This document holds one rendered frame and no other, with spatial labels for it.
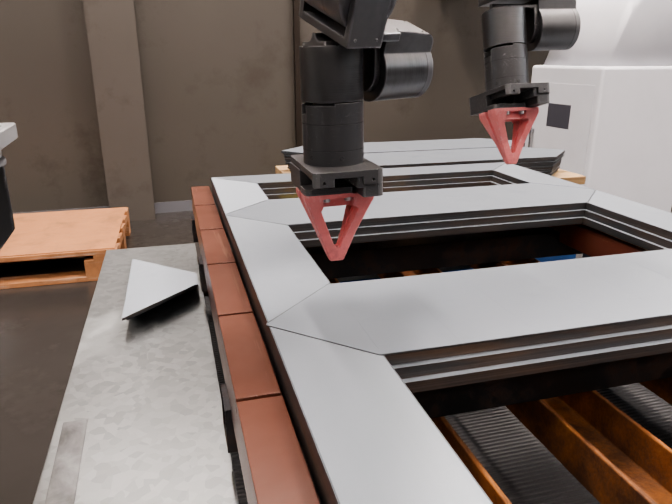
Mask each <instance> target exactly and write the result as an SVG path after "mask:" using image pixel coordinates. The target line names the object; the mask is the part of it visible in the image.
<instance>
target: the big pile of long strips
mask: <svg viewBox="0 0 672 504"><path fill-rule="evenodd" d="M564 153H565V150H560V149H546V148H532V147H523V148H522V151H521V154H520V156H519V159H518V162H517V163H516V164H515V165H518V166H521V167H524V168H528V169H531V170H534V171H537V172H541V173H544V174H547V175H550V176H552V175H553V174H554V173H556V172H557V171H558V169H559V168H560V165H561V160H562V159H561V158H562V157H563V156H564ZM281 154H284V158H285V161H286V162H285V164H288V167H287V168H288V169H290V162H291V155H295V154H303V146H300V147H295V148H291V149H287V150H283V151H281ZM364 158H365V159H367V160H369V161H371V162H373V163H375V164H377V165H379V166H380V167H382V168H400V167H420V166H439V165H458V164H477V163H496V162H504V160H503V158H502V156H501V154H500V152H499V150H498V148H497V146H496V144H495V143H494V141H493V140H492V139H485V138H468V139H443V140H417V141H392V142H366V143H364ZM290 171H291V169H290Z"/></svg>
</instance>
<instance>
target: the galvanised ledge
mask: <svg viewBox="0 0 672 504"><path fill-rule="evenodd" d="M132 259H135V260H142V261H146V262H150V263H154V264H159V265H163V266H167V267H172V268H176V269H180V270H185V271H189V272H193V273H196V274H197V280H198V287H196V288H194V289H192V290H190V291H188V292H186V293H184V294H182V295H179V296H177V297H175V298H173V299H171V300H169V301H167V302H165V303H163V304H161V305H159V306H156V307H154V308H152V309H150V310H148V311H146V312H144V313H142V314H140V315H138V316H136V317H134V318H131V319H129V320H126V319H125V320H123V321H122V315H123V310H124V304H125V298H126V293H127V287H128V282H129V276H130V271H131V265H132ZM83 419H88V422H87V428H86V434H85V440H84V446H83V453H82V459H81V465H80V471H79V477H78V484H77V490H76V496H75V502H74V504H239V501H238V495H237V489H236V483H235V477H234V471H233V465H232V459H231V453H228V450H227V444H226V437H225V431H224V425H223V412H222V400H221V394H220V388H219V382H218V377H217V371H216V365H215V359H214V353H213V347H212V341H211V335H210V329H209V323H208V317H207V312H206V306H205V300H204V294H203V292H202V290H201V284H200V274H199V264H198V258H197V252H196V246H195V243H190V244H178V245H165V246H153V247H140V248H128V249H115V250H106V254H105V257H104V261H103V264H102V268H101V271H100V274H99V278H98V281H97V285H96V288H95V292H94V295H93V298H92V302H91V305H90V309H89V312H88V316H87V319H86V323H85V326H84V329H83V333H82V336H81V340H80V343H79V347H78V350H77V353H76V357H75V360H74V364H73V367H72V371H71V374H70V377H69V381H68V384H67V388H66V391H65V395H64V398H63V401H62V405H61V408H60V412H59V415H58V419H57V422H56V425H55V429H54V432H53V436H52V439H51V443H50V446H49V449H48V453H47V456H46V460H45V463H44V467H43V470H42V473H41V477H40V480H39V484H38V487H37V491H36V494H35V497H34V501H33V504H45V501H46V496H47V492H48V488H49V483H50V479H51V474H52V470H53V466H54V461H55V457H56V452H57V448H58V444H59V439H60V435H61V430H62V426H63V423H64V422H70V421H76V420H83Z"/></svg>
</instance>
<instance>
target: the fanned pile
mask: <svg viewBox="0 0 672 504"><path fill-rule="evenodd" d="M196 287H198V280H197V274H196V273H193V272H189V271H185V270H180V269H176V268H172V267H167V266H163V265H159V264H154V263H150V262H146V261H142V260H135V259H132V265H131V271H130V276H129V282H128V287H127V293H126V298H125V304H124V310H123V315H122V321H123V320H125V319H126V320H129V319H131V318H134V317H136V316H138V315H140V314H142V313H144V312H146V311H148V310H150V309H152V308H154V307H156V306H159V305H161V304H163V303H165V302H167V301H169V300H171V299H173V298H175V297H177V296H179V295H182V294H184V293H186V292H188V291H190V290H192V289H194V288H196Z"/></svg>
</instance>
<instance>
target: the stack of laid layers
mask: <svg viewBox="0 0 672 504"><path fill-rule="evenodd" d="M523 183H528V182H525V181H522V180H519V179H517V178H514V177H511V176H508V175H505V174H502V173H499V172H496V171H494V170H491V171H473V172H455V173H437V174H419V175H401V176H383V192H397V191H412V190H428V189H444V188H460V187H476V186H491V185H507V184H523ZM258 185H259V186H260V188H261V189H262V190H263V192H264V193H265V194H266V196H267V197H268V199H269V200H270V199H286V198H299V197H298V195H297V193H296V186H295V185H294V184H293V183H292V182H276V183H258ZM211 186H212V195H213V198H214V200H215V203H216V206H217V209H218V212H219V215H220V217H221V220H222V223H223V226H224V229H225V231H226V234H227V237H228V240H229V243H230V246H231V248H232V251H233V254H234V257H235V260H236V263H237V265H238V268H239V271H240V274H241V277H242V279H243V282H244V285H245V288H246V291H247V294H248V296H249V299H250V302H251V305H252V308H253V311H254V313H255V316H256V319H257V322H258V325H259V327H260V330H261V333H262V336H263V339H264V342H265V344H266V347H267V350H268V353H269V356H270V359H271V361H272V364H273V367H274V370H275V373H276V375H277V378H278V381H279V384H280V387H281V390H282V392H283V395H284V398H285V401H286V404H287V407H288V409H289V412H290V415H291V418H292V421H293V423H294V426H295V429H296V432H297V435H298V438H299V440H300V443H301V446H302V449H303V452H304V455H305V457H306V460H307V463H308V466H309V469H310V471H311V474H312V477H313V480H314V483H315V486H316V488H317V491H318V494H319V497H320V500H321V503H322V504H338V502H337V499H336V497H335V494H334V492H333V489H332V486H331V484H330V481H329V479H328V476H327V474H326V471H325V469H324V466H323V463H322V461H321V458H320V456H319V453H318V451H317V448H316V445H315V443H314V440H313V438H312V435H311V433H310V430H309V428H308V425H307V422H306V420H305V417H304V415H303V412H302V410H301V407H300V404H299V402H298V399H297V397H296V394H295V392H294V389H293V387H292V384H291V381H290V379H289V376H288V374H287V371H286V369H285V366H284V363H283V361H282V358H281V356H280V353H279V351H278V348H277V346H276V343H275V340H274V338H273V335H272V333H271V330H270V328H269V326H267V325H266V323H267V320H266V318H265V315H264V312H263V310H262V307H261V305H260V302H259V300H258V297H257V294H256V292H255V289H254V287H253V284H252V282H251V279H250V277H249V274H248V271H247V269H246V266H245V264H244V261H243V259H242V256H241V254H240V251H239V248H238V246H237V243H236V241H235V238H234V236H233V233H232V230H231V228H230V225H229V223H228V220H227V218H226V215H225V213H224V210H223V207H222V205H221V202H220V200H219V197H218V195H217V192H216V190H215V187H214V184H213V182H212V179H211ZM574 224H584V225H587V226H589V227H592V228H594V229H597V230H599V231H602V232H604V233H607V234H609V235H612V236H614V237H617V238H619V239H622V240H624V241H627V242H629V243H632V244H634V245H637V246H639V247H642V248H644V249H647V250H649V251H653V250H663V249H672V232H669V231H666V230H663V229H660V228H658V227H655V226H652V225H649V224H646V223H643V222H640V221H637V220H635V219H632V218H629V217H626V216H623V215H620V214H617V213H614V212H612V211H609V210H606V209H603V208H600V207H597V206H594V205H591V204H589V203H577V204H564V205H551V206H537V207H524V208H511V209H498V210H484V211H471V212H458V213H444V214H431V215H418V216H404V217H391V218H378V219H364V220H362V221H361V223H360V225H359V227H358V228H357V230H356V232H355V235H354V237H353V239H352V242H351V244H352V243H364V242H376V241H387V240H399V239H411V238H422V237H434V236H446V235H457V234H469V233H481V232H492V231H504V230H516V229H527V228H539V227H551V226H562V225H574ZM288 226H289V227H290V228H291V230H292V231H293V232H294V234H295V235H296V237H297V238H298V239H299V241H300V242H301V243H302V245H303V246H304V247H305V248H306V247H317V246H322V244H321V242H320V240H319V238H318V236H317V234H316V232H315V230H314V228H313V226H312V224H298V225H288ZM669 352H672V315H670V316H663V317H656V318H649V319H642V320H635V321H627V322H620V323H613V324H606V325H599V326H592V327H585V328H578V329H571V330H563V331H556V332H549V333H542V334H535V335H528V336H521V337H514V338H507V339H499V340H492V341H485V342H478V343H471V344H464V345H456V346H449V347H441V348H434V349H426V350H418V351H411V352H403V353H396V354H388V355H384V356H385V357H386V359H387V360H388V361H389V363H390V364H391V365H392V367H393V368H394V369H395V371H396V372H397V373H398V375H399V376H400V378H401V379H402V380H403V382H404V383H405V384H406V386H407V387H408V388H409V390H410V391H411V392H412V393H416V392H422V391H429V390H435V389H441V388H447V387H454V386H460V385H466V384H473V383H479V382H485V381H492V380H498V379H504V378H511V377H517V376H523V375H530V374H536V373H542V372H549V371H555V370H561V369H568V368H574V367H580V366H587V365H593V364H599V363H606V362H612V361H618V360H624V359H631V358H637V357H643V356H650V355H656V354H662V353H669Z"/></svg>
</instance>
